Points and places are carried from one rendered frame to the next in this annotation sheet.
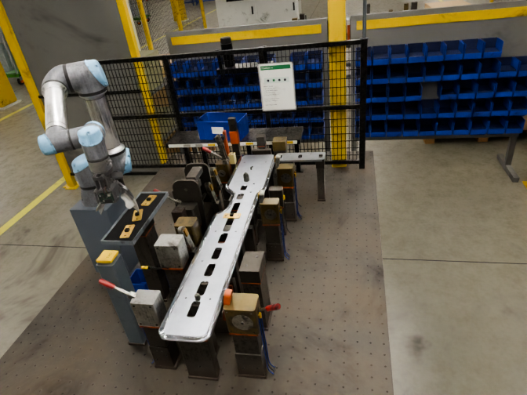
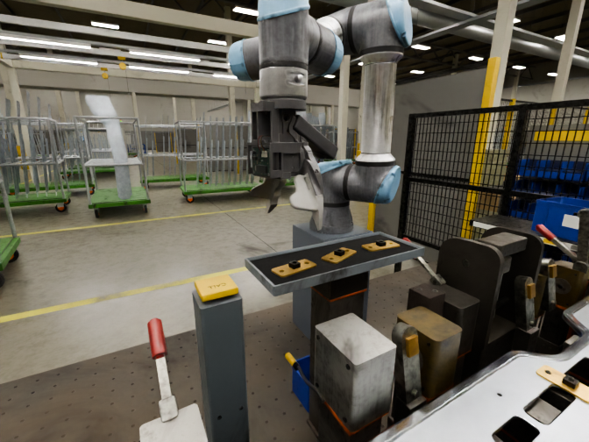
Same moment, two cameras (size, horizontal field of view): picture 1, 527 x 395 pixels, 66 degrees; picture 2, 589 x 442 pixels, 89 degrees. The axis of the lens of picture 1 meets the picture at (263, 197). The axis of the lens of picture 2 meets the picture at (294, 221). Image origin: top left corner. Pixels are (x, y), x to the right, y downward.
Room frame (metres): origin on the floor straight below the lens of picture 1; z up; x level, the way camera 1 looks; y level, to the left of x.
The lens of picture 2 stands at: (0.99, 0.18, 1.40)
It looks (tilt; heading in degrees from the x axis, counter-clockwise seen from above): 15 degrees down; 47
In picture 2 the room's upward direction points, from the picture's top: straight up
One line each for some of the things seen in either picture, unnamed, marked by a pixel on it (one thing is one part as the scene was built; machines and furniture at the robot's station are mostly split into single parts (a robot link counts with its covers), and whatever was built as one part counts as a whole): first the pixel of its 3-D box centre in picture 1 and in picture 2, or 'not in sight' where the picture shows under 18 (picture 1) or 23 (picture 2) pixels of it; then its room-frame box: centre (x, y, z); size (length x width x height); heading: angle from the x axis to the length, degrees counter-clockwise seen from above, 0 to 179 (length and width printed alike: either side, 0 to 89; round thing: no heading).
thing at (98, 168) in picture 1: (100, 164); (285, 88); (1.32, 0.56, 1.47); 0.08 x 0.08 x 0.05
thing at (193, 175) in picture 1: (199, 213); (475, 330); (1.74, 0.33, 0.95); 0.18 x 0.13 x 0.49; 166
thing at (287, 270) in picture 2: (127, 230); (294, 265); (1.34, 0.56, 1.17); 0.08 x 0.04 x 0.01; 174
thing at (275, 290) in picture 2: (137, 215); (338, 256); (1.45, 0.54, 1.16); 0.37 x 0.14 x 0.02; 166
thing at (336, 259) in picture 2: (137, 214); (339, 253); (1.45, 0.54, 1.17); 0.08 x 0.04 x 0.01; 6
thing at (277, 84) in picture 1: (277, 87); not in sight; (2.56, -0.18, 1.30); 0.23 x 0.02 x 0.31; 76
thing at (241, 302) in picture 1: (252, 338); not in sight; (0.98, 0.11, 0.88); 0.14 x 0.09 x 0.36; 76
